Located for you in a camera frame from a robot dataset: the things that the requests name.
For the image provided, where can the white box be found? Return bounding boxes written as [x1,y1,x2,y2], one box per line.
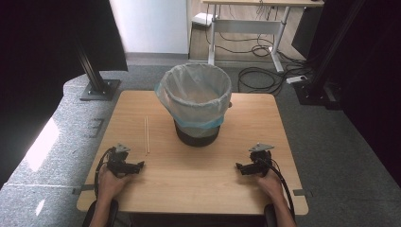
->
[190,11,216,28]

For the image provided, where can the dark monitor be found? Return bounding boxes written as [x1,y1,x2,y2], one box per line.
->
[290,6,325,61]

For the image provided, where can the black bin with plastic bag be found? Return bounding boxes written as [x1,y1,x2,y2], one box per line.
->
[154,62,233,148]

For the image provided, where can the black metal stand with base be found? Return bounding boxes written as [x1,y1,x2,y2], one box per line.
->
[73,34,122,102]

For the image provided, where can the black floor cables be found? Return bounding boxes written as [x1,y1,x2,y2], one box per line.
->
[204,6,314,96]

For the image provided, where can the black curtain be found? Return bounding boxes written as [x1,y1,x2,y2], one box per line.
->
[306,0,401,187]
[0,0,129,190]

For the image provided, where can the person's right hand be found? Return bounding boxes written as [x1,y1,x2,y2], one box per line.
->
[253,169,285,204]

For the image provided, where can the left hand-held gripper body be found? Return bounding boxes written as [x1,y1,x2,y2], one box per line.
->
[106,143,137,178]

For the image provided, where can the white metal desk frame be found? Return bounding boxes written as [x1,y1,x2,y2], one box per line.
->
[201,0,325,74]

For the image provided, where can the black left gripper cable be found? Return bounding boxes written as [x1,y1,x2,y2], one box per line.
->
[94,147,116,201]

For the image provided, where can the thin wooden stick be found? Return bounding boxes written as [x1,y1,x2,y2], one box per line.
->
[146,115,151,155]
[143,116,148,156]

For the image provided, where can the grey tape strip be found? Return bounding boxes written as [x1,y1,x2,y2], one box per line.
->
[292,188,314,199]
[71,183,96,196]

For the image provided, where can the white power strip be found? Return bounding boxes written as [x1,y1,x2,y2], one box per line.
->
[286,75,308,85]

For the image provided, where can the person's left hand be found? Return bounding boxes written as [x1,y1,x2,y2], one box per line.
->
[97,165,133,204]

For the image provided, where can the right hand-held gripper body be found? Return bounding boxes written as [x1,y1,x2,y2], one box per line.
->
[248,142,275,176]

